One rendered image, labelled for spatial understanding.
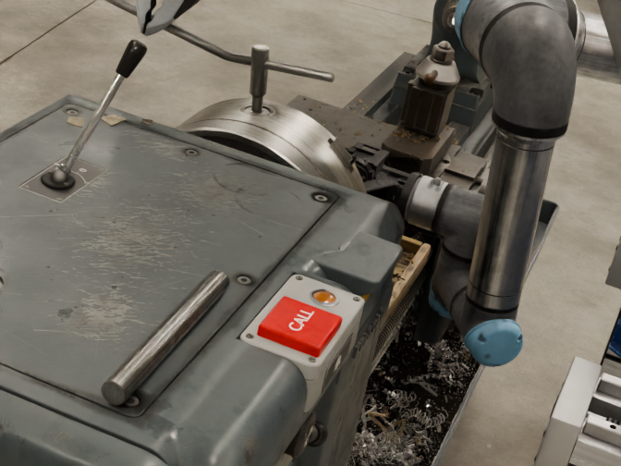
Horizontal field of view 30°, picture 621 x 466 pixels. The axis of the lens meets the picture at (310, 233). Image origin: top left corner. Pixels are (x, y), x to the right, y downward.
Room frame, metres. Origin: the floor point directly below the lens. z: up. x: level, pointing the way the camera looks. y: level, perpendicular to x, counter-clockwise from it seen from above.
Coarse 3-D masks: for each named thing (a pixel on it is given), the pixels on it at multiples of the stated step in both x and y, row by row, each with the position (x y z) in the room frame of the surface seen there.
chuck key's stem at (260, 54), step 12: (252, 48) 1.37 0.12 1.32; (264, 48) 1.37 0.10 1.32; (252, 60) 1.37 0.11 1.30; (264, 60) 1.37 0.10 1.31; (252, 72) 1.37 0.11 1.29; (264, 72) 1.37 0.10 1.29; (252, 84) 1.36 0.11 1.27; (264, 84) 1.37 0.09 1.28; (252, 96) 1.37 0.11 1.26; (252, 108) 1.37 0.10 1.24
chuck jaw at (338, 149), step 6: (336, 138) 1.43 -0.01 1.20; (330, 144) 1.37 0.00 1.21; (336, 144) 1.41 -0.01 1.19; (342, 144) 1.42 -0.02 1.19; (336, 150) 1.38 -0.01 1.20; (342, 150) 1.41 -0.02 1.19; (342, 156) 1.38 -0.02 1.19; (348, 156) 1.42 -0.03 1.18; (342, 162) 1.37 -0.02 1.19; (348, 162) 1.38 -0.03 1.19
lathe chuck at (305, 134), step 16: (208, 112) 1.38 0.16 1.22; (224, 112) 1.36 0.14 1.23; (240, 112) 1.36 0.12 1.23; (272, 112) 1.37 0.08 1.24; (288, 112) 1.39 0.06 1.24; (176, 128) 1.36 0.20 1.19; (272, 128) 1.33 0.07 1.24; (288, 128) 1.34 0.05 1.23; (304, 128) 1.36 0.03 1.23; (320, 128) 1.38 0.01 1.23; (304, 144) 1.32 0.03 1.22; (320, 144) 1.35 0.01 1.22; (320, 160) 1.32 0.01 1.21; (336, 160) 1.35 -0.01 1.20; (336, 176) 1.32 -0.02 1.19; (352, 176) 1.35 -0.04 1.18
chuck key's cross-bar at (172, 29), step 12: (108, 0) 1.43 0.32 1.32; (120, 0) 1.43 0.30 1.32; (132, 12) 1.42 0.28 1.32; (180, 36) 1.40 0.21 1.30; (192, 36) 1.40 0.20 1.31; (204, 48) 1.39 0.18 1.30; (216, 48) 1.39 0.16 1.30; (228, 60) 1.38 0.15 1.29; (240, 60) 1.37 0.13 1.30; (288, 72) 1.36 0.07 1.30; (300, 72) 1.35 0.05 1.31; (312, 72) 1.35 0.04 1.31; (324, 72) 1.35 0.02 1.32
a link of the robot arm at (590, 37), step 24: (480, 0) 1.48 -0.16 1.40; (504, 0) 1.45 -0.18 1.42; (528, 0) 1.44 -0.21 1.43; (552, 0) 1.49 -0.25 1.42; (456, 24) 1.52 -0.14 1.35; (480, 24) 1.44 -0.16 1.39; (576, 24) 1.48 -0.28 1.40; (600, 24) 1.51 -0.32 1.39; (480, 48) 1.42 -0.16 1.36; (576, 48) 1.47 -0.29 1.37; (600, 48) 1.49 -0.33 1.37; (600, 72) 1.50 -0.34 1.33
